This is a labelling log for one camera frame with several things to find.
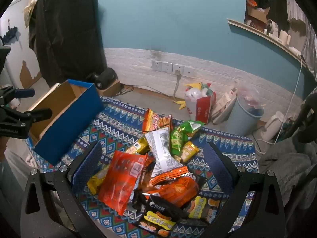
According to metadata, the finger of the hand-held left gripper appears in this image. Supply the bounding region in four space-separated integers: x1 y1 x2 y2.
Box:
15 108 53 125
5 87 35 99

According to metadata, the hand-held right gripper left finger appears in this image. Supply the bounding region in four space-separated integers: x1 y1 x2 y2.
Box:
20 142 103 238

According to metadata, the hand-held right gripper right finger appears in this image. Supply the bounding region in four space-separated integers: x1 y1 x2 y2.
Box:
203 142 286 238

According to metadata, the blue cardboard box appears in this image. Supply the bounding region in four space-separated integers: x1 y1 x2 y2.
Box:
26 79 104 166

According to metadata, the small yellow snack packet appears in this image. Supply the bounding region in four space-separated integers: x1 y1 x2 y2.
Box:
180 141 200 163

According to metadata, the large red transparent snack bag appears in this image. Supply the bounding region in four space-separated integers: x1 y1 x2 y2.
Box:
98 150 149 216

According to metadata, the silver white snack packet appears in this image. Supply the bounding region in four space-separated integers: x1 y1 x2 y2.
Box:
144 126 189 185

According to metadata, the yellow flat snack packet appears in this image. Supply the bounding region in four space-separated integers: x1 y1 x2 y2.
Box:
87 164 111 195

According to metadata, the black yellow snack packet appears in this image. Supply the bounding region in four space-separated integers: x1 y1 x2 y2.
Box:
133 211 177 238
183 195 221 226

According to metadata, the orange chips bag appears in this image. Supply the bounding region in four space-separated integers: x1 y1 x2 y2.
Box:
149 176 201 208

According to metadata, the green printed snack packet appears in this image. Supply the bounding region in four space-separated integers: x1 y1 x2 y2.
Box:
170 128 189 161

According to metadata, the green crinkled snack bag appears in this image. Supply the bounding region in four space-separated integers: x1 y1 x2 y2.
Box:
180 120 205 137

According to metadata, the patterned blue blanket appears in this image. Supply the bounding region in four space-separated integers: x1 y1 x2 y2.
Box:
25 96 260 238

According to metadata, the light blue trash bin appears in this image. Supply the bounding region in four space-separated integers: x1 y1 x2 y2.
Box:
226 95 265 137

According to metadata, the small gold snack packet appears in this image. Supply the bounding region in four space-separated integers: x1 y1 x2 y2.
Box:
124 137 150 155

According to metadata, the silver small packet in box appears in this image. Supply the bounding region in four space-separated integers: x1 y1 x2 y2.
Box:
126 188 149 214

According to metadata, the dark hanging garment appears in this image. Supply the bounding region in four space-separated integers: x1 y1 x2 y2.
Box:
0 26 19 47

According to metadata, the white red flat carton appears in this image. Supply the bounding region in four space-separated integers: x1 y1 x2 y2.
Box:
211 87 239 125

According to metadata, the grey blanket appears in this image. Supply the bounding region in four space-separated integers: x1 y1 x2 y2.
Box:
258 136 317 220

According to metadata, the red white paper bag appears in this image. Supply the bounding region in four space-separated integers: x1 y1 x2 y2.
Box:
184 82 216 124

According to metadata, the white electric kettle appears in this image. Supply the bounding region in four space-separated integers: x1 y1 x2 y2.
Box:
261 111 286 142

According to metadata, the plain black snack packet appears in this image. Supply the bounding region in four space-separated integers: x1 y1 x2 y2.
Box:
146 194 189 223

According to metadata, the black round device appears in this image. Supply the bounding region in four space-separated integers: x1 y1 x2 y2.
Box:
86 67 118 90

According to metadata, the small brown cardboard box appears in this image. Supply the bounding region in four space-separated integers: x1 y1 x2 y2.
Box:
98 80 121 97

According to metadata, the orange noodle snack packet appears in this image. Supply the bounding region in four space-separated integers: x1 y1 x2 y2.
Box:
142 108 173 134

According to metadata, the white cup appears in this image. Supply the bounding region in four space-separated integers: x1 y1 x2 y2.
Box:
279 30 291 45

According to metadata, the white paper roll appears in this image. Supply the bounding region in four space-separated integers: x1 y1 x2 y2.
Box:
265 19 280 36

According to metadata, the open cardboard box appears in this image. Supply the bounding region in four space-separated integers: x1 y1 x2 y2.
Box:
246 5 271 32

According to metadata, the black floor cable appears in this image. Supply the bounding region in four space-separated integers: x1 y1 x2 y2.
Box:
119 84 174 100

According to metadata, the grey plug cable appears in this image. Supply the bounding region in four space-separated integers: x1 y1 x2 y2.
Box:
173 70 181 100

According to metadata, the white cable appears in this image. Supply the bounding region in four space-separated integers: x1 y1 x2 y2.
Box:
255 55 304 155

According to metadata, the wooden wall shelf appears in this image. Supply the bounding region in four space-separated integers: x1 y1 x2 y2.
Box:
228 18 317 83

